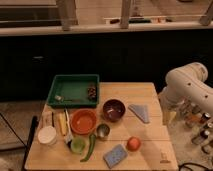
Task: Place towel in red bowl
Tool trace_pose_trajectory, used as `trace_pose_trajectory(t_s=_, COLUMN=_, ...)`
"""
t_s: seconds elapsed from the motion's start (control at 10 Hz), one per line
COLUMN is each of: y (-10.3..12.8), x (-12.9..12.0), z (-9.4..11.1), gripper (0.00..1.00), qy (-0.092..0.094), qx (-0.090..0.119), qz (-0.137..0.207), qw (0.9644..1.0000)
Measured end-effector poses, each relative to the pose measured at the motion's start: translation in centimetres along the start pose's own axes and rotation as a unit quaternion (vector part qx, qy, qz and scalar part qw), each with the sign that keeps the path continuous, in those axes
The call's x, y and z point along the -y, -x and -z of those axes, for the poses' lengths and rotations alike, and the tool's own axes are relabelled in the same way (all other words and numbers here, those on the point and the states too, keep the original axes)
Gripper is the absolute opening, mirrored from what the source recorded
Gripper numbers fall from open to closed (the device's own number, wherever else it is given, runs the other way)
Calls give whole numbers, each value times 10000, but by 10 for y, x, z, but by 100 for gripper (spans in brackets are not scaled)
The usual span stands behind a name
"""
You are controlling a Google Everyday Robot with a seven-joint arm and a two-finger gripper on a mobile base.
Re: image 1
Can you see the pale yellowish gripper body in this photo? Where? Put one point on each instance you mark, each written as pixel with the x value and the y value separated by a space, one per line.
pixel 169 112

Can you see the grey blue towel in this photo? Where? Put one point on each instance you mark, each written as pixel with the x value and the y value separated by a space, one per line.
pixel 141 111

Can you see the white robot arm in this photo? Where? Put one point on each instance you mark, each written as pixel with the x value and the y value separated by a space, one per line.
pixel 186 83

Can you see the dark purple bowl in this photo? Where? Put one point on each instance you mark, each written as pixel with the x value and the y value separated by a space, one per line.
pixel 113 110

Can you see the orange red bowl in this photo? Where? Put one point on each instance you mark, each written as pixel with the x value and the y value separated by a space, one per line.
pixel 83 121

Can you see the orange fruit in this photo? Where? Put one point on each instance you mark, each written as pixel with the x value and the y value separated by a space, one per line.
pixel 133 144

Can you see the blue sponge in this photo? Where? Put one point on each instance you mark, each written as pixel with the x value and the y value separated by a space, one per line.
pixel 115 156

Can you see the small metal cup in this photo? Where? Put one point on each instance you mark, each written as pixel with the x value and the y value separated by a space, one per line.
pixel 103 131

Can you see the green chili pepper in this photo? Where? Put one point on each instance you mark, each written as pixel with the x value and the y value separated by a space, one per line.
pixel 92 141

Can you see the dark pine cone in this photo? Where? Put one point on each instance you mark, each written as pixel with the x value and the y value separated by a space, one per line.
pixel 92 94

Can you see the small green cup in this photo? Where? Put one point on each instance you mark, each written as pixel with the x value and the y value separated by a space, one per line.
pixel 78 145

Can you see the green plastic tray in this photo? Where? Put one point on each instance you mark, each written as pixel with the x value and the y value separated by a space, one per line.
pixel 74 90

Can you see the yellow corn cob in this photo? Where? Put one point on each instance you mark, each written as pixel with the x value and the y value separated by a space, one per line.
pixel 62 121

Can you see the small metal object in tray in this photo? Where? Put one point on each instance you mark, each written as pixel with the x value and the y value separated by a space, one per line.
pixel 59 98

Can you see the white round container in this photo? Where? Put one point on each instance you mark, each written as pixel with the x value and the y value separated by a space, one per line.
pixel 47 135

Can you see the white handled brush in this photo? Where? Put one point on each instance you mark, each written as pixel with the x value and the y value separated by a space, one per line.
pixel 69 135

